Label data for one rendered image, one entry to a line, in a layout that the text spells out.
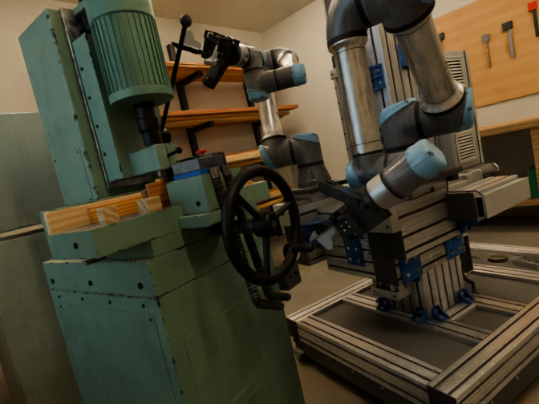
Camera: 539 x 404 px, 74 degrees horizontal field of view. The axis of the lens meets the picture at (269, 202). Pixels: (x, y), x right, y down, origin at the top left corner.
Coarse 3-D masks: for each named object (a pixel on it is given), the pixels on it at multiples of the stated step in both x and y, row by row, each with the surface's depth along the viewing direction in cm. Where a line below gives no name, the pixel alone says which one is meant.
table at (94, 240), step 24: (264, 192) 115; (120, 216) 91; (144, 216) 79; (168, 216) 85; (192, 216) 83; (216, 216) 84; (48, 240) 82; (72, 240) 75; (96, 240) 70; (120, 240) 74; (144, 240) 79
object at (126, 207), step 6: (132, 198) 95; (138, 198) 96; (108, 204) 89; (114, 204) 90; (120, 204) 92; (126, 204) 93; (132, 204) 95; (90, 210) 86; (120, 210) 92; (126, 210) 93; (132, 210) 94; (138, 210) 96; (90, 216) 87; (96, 216) 87; (96, 222) 86
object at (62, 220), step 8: (104, 200) 91; (112, 200) 92; (72, 208) 84; (80, 208) 86; (48, 216) 80; (56, 216) 81; (64, 216) 83; (72, 216) 84; (80, 216) 85; (88, 216) 87; (48, 224) 80; (56, 224) 81; (64, 224) 82; (72, 224) 84; (80, 224) 85; (88, 224) 87; (48, 232) 81; (56, 232) 81
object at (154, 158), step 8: (160, 144) 99; (168, 144) 101; (136, 152) 103; (144, 152) 101; (152, 152) 99; (160, 152) 99; (168, 152) 101; (136, 160) 104; (144, 160) 102; (152, 160) 100; (160, 160) 98; (168, 160) 101; (136, 168) 105; (144, 168) 102; (152, 168) 100; (160, 168) 98
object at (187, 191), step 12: (180, 180) 86; (192, 180) 83; (204, 180) 82; (168, 192) 89; (180, 192) 87; (192, 192) 84; (204, 192) 82; (240, 192) 92; (180, 204) 88; (192, 204) 85; (204, 204) 83; (216, 204) 84
